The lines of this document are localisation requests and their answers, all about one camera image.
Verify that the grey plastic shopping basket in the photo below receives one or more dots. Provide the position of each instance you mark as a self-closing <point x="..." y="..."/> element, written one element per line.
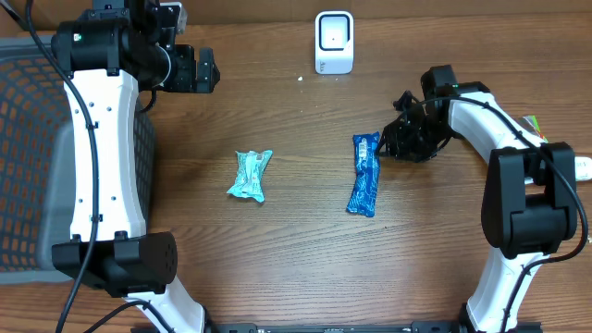
<point x="38" y="164"/>

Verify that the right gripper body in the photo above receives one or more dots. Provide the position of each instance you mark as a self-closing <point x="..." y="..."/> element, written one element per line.
<point x="419" y="140"/>

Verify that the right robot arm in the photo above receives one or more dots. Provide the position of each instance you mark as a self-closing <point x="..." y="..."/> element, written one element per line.
<point x="530" y="204"/>

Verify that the white barcode scanner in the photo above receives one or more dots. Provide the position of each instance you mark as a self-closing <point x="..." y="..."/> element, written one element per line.
<point x="333" y="42"/>

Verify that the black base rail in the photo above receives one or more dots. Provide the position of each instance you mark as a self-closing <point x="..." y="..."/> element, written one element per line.
<point x="333" y="328"/>

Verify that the teal snack packet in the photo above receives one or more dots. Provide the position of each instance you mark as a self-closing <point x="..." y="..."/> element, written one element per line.
<point x="250" y="171"/>

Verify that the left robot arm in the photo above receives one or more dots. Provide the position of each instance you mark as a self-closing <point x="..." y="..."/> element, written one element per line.
<point x="109" y="55"/>

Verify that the white cosmetic tube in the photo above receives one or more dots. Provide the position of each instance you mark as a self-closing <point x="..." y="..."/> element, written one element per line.
<point x="583" y="168"/>

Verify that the blue snack packet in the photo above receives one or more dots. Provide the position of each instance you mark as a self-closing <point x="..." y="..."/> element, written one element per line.
<point x="367" y="170"/>

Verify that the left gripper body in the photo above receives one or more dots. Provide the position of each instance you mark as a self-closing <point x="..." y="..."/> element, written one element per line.
<point x="182" y="73"/>

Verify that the green snack bag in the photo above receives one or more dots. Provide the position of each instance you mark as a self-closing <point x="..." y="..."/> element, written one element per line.
<point x="530" y="123"/>

